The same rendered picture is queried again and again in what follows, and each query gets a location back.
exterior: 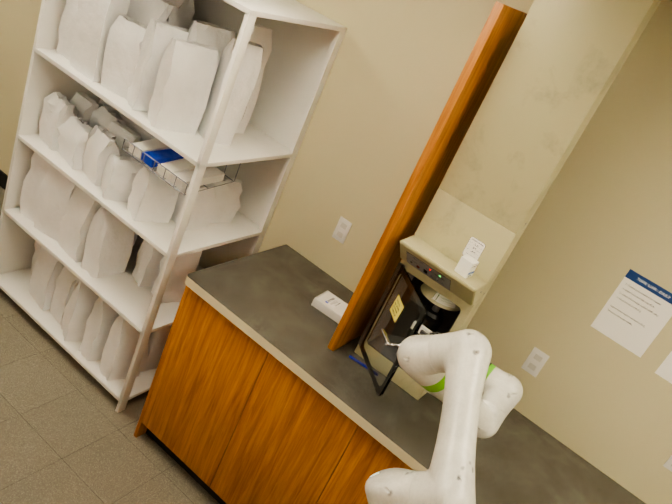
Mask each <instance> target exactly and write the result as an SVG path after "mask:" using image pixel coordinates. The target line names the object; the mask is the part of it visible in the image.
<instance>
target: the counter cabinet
mask: <svg viewBox="0 0 672 504"><path fill-rule="evenodd" d="M144 433H147V434H148V435H149V436H150V437H151V438H152V439H153V440H154V441H155V442H156V443H157V444H158V445H159V446H160V447H161V448H162V449H163V450H164V451H165V452H166V453H167V454H168V455H169V456H171V457H172V458H173V459H174V460H175V461H176V462H177V463H178V464H179V465H180V466H181V467H182V468H183V469H184V470H185V471H186V472H187V473H188V474H189V475H190V476H191V477H192V478H193V479H194V480H195V481H196V482H198V483H199V484H200V485H201V486H202V487H203V488H204V489H205V490H206V491H207V492H208V493H209V494H210V495H211V496H212V497H213V498H214V499H215V500H216V501H217V502H218V503H219V504H368V501H367V497H366V493H365V483H366V481H367V479H368V478H369V477H370V476H371V475H373V474H374V473H376V472H378V471H381V470H384V469H388V468H404V469H409V470H413V469H412V468H410V467H409V466H408V465H407V464H405V463H404V462H403V461H402V460H401V459H399V458H398V457H397V456H396V455H394V454H393V453H392V452H391V451H389V450H388V449H387V448H386V447H385V446H383V445H382V444H381V443H380V442H378V441H377V440H376V439H375V438H373V437H372V436H371V435H370V434H369V433H367V432H366V431H365V430H364V429H362V428H361V427H360V426H359V425H357V424H356V423H355V422H354V421H353V420H351V419H350V418H349V417H348V416H346V415H345V414H344V413H343V412H341V411H340V410H339V409H338V408H337V407H335V406H334V405H333V404H332V403H330V402H329V401H328V400H327V399H325V398H324V397H323V396H322V395H321V394H319V393H318V392H317V391H316V390H314V389H313V388H312V387H311V386H309V385H308V384H307V383H306V382H305V381H303V380H302V379H301V378H300V377H298V376H297V375H296V374H295V373H293V372H292V371H291V370H290V369H289V368H287V367H286V366H285V365H284V364H282V363H281V362H280V361H279V360H277V359H276V358H275V357H274V356H273V355H271V354H270V353H269V352H268V351H266V350H265V349H264V348H263V347H261V346H260V345H259V344H258V343H257V342H255V341H254V340H253V339H252V338H250V337H249V336H248V335H247V334H245V333H244V332H243V331H242V330H241V329H239V328H238V327H237V326H236V325H234V324H233V323H232V322H231V321H229V320H228V319H227V318H226V317H225V316H223V315H222V314H221V313H220V312H218V311H217V310H216V309H215V308H213V307H212V306H211V305H210V304H209V303H207V302H206V301H205V300H204V299H202V298H201V297H200V296H199V295H197V294H196V293H195V292H194V291H193V290H191V289H190V288H189V287H188V286H186V287H185V290H184V293H183V296H182V298H181V301H180V304H179V307H178V310H177V313H176V316H175V318H174V321H173V324H172V327H171V330H170V333H169V335H168V338H167V341H166V344H165V347H164V350H163V353H162V355H161V358H160V361H159V364H158V367H157V370H156V372H155V375H154V378H153V381H152V384H151V387H150V390H149V392H148V395H147V398H146V401H145V404H144V407H143V409H142V412H141V415H140V418H139V421H138V424H137V426H136V429H135V432H134V436H135V437H136V438H137V437H138V436H140V435H142V434H144Z"/></svg>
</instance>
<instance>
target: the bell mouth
mask: <svg viewBox="0 0 672 504"><path fill-rule="evenodd" d="M421 291H422V293H423V295H424V296H425V297H426V298H427V299H428V300H429V301H431V302H432V303H433V304H435V305H437V306H439V307H441V308H443V309H446V310H449V311H460V308H459V306H457V305H456V304H455V303H453V302H452V301H450V300H449V299H447V298H446V297H444V296H443V295H441V294H440V293H438V292H437V291H435V290H434V289H432V288H431V287H430V286H428V285H427V284H425V283H424V284H422V285H421Z"/></svg>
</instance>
